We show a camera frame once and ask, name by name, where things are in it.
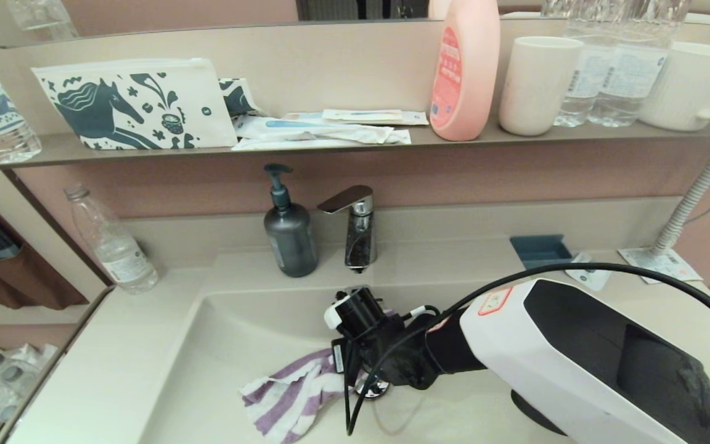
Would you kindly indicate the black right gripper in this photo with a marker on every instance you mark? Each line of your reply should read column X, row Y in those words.
column 367, row 357

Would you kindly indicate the purple white striped towel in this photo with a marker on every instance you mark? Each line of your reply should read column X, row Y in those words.
column 287, row 401

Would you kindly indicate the chrome sink faucet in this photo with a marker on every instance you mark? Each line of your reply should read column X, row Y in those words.
column 361, row 240

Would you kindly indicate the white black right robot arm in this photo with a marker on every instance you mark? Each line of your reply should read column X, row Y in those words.
column 577, row 357

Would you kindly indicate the beige sink basin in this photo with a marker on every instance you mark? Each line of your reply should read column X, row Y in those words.
column 207, row 370

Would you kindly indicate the chrome drain stopper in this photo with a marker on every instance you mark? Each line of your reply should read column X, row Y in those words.
column 379, row 388

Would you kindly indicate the grey soap pump bottle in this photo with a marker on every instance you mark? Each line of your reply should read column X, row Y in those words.
column 291, row 240

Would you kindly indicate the blue soap tray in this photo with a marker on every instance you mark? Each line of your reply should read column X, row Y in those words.
column 541, row 250

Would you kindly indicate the flat white sachet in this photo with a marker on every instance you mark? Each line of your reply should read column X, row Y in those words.
column 336, row 143

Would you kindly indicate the long white toothbrush packet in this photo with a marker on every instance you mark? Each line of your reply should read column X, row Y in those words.
column 313, row 129

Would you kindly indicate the small white blue sachet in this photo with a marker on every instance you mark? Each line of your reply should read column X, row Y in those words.
column 589, row 279

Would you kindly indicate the small cream sachet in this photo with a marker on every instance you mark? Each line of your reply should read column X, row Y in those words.
column 361, row 115

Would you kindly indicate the white blue edged sachet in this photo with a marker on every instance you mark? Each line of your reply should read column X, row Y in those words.
column 420, row 118

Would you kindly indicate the slim clear plastic bottle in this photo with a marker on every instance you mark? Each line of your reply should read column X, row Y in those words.
column 118, row 250

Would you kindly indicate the small blue print pouch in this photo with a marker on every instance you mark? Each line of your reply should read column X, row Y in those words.
column 239, row 96

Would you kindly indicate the pink lotion bottle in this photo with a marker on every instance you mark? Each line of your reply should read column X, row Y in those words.
column 469, row 80

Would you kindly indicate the white printed paper card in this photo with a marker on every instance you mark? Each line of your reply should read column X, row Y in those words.
column 669, row 264

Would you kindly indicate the white tumbler cup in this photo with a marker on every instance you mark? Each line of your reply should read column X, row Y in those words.
column 537, row 87

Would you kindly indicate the white horse print pouch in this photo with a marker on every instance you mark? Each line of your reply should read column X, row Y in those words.
column 124, row 105

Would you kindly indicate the clear water bottle white label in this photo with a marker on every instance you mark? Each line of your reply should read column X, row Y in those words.
column 585, row 81
column 632, row 75

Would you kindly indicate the white ceramic mug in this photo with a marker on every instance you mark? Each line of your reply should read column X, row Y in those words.
column 689, row 87

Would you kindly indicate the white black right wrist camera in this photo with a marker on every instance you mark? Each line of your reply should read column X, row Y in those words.
column 361, row 311

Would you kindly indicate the grey wall shelf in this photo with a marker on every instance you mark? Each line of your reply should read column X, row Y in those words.
column 420, row 139

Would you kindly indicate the wall mirror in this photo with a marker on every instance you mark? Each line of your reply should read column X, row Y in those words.
column 145, row 12

